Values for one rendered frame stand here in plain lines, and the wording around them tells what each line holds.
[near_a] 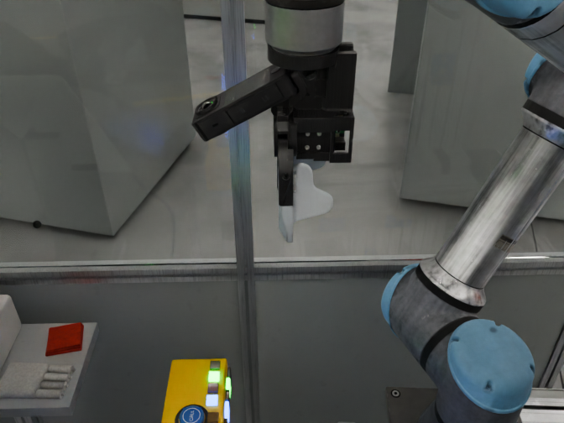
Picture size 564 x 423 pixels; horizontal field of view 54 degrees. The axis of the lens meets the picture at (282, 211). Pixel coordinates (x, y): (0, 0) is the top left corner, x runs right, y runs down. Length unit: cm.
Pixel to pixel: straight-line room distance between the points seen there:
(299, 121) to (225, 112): 7
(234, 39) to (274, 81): 50
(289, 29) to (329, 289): 94
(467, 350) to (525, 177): 25
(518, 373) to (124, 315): 97
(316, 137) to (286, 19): 13
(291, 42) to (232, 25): 52
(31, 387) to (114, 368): 35
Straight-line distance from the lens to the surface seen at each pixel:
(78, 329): 141
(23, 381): 135
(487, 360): 82
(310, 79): 56
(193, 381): 100
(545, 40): 53
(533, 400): 121
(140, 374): 163
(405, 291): 90
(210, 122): 57
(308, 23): 52
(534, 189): 84
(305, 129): 56
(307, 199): 59
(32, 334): 147
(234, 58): 106
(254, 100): 55
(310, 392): 167
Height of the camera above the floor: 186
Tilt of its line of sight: 35 degrees down
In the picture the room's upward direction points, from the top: straight up
